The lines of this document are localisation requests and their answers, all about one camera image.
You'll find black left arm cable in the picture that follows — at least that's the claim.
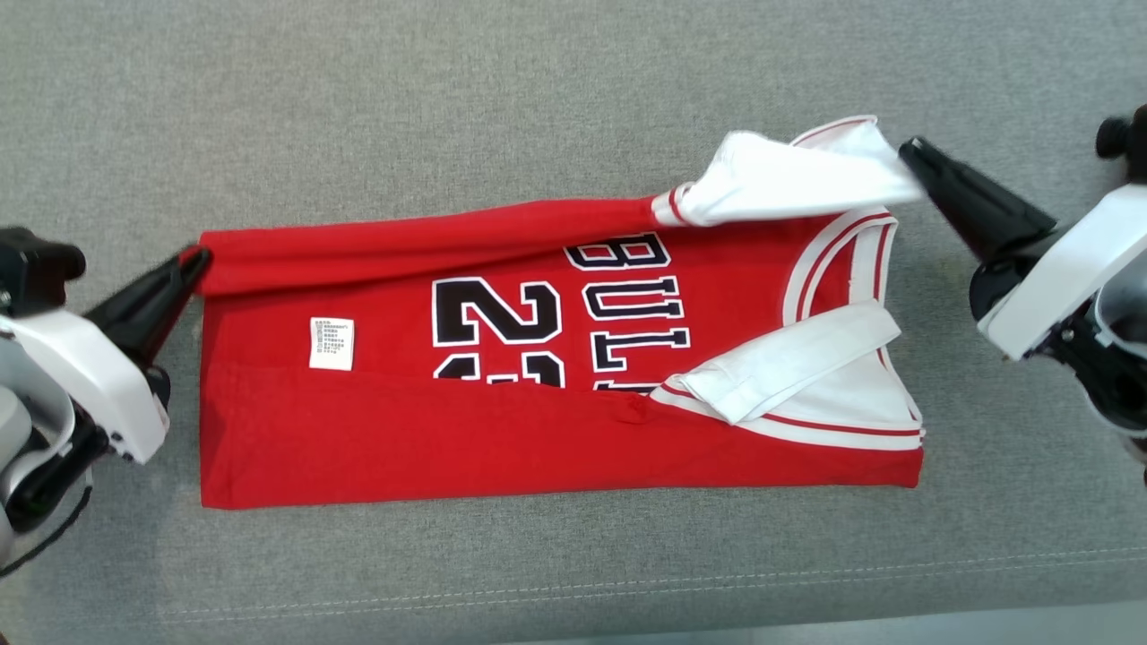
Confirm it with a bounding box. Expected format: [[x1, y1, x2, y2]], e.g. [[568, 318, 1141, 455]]
[[0, 484, 95, 576]]

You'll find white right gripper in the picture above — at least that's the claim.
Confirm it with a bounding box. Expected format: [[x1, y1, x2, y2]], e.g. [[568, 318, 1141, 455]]
[[899, 136, 1147, 361]]

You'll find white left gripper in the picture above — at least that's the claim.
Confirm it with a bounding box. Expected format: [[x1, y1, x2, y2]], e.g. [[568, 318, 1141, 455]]
[[0, 247, 213, 465]]

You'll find red Bulls 23 jersey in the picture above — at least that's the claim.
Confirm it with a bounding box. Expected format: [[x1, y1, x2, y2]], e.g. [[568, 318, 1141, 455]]
[[184, 115, 928, 512]]

